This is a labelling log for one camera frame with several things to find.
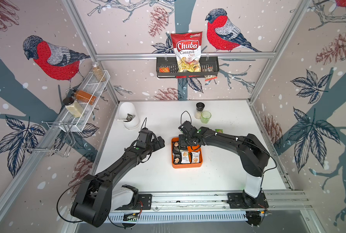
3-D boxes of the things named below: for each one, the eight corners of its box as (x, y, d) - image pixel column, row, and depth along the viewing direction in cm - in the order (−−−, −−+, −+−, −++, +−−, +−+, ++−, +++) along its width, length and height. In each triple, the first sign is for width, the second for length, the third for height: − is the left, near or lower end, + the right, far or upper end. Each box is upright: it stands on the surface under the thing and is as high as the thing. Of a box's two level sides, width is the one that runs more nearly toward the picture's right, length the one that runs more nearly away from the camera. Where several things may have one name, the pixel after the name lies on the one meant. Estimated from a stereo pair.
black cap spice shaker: (195, 120, 111) (197, 109, 100) (194, 113, 115) (196, 102, 105) (202, 120, 111) (205, 109, 100) (201, 113, 115) (204, 102, 105)
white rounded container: (125, 131, 103) (118, 118, 91) (125, 116, 112) (119, 103, 100) (139, 129, 104) (134, 116, 92) (138, 114, 113) (134, 101, 101)
